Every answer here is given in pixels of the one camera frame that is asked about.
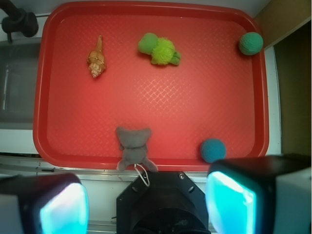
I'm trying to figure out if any red plastic tray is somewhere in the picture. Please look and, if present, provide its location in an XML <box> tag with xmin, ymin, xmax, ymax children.
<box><xmin>33</xmin><ymin>1</ymin><xmax>269</xmax><ymax>171</ymax></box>

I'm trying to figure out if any grey metal side panel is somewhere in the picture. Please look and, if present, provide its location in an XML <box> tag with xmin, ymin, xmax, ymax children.
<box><xmin>0</xmin><ymin>39</ymin><xmax>41</xmax><ymax>130</ymax></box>

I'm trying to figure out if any blue foam ball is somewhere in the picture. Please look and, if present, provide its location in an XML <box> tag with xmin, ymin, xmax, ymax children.
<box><xmin>200</xmin><ymin>138</ymin><xmax>226</xmax><ymax>163</ymax></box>

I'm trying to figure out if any green foam ball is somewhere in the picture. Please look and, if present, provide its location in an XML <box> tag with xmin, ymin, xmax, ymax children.
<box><xmin>238</xmin><ymin>32</ymin><xmax>263</xmax><ymax>56</ymax></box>

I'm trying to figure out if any green plush turtle toy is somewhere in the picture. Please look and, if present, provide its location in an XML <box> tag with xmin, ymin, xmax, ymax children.
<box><xmin>137</xmin><ymin>33</ymin><xmax>181</xmax><ymax>66</ymax></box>

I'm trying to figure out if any grey plush mouse toy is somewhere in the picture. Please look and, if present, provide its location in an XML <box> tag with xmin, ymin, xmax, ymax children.
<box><xmin>116</xmin><ymin>126</ymin><xmax>158</xmax><ymax>172</ymax></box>

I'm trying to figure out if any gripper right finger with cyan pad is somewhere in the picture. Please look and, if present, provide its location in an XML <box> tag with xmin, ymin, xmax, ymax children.
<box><xmin>205</xmin><ymin>154</ymin><xmax>312</xmax><ymax>234</ymax></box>

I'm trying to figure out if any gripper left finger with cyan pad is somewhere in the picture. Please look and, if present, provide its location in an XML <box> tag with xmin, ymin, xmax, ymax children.
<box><xmin>0</xmin><ymin>174</ymin><xmax>89</xmax><ymax>234</ymax></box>

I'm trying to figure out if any brown spiral seashell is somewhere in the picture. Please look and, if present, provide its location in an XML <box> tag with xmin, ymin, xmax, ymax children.
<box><xmin>87</xmin><ymin>35</ymin><xmax>106</xmax><ymax>78</ymax></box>

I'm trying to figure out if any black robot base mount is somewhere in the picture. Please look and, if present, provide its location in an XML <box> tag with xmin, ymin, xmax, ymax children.
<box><xmin>116</xmin><ymin>172</ymin><xmax>210</xmax><ymax>234</ymax></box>

